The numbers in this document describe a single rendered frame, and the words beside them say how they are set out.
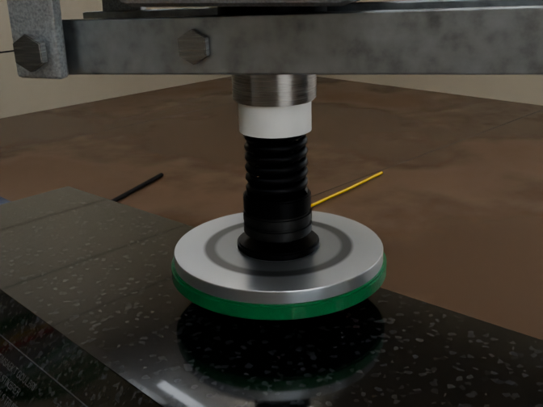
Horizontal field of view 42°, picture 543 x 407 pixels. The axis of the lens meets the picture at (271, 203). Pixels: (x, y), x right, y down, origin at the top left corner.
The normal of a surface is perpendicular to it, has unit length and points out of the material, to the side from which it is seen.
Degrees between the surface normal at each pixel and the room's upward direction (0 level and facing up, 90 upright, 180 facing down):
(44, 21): 90
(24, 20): 90
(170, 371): 0
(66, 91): 90
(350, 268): 0
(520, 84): 90
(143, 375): 0
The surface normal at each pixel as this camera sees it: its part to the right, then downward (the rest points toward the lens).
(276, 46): -0.32, 0.32
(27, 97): 0.71, 0.22
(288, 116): 0.35, 0.31
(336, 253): -0.03, -0.94
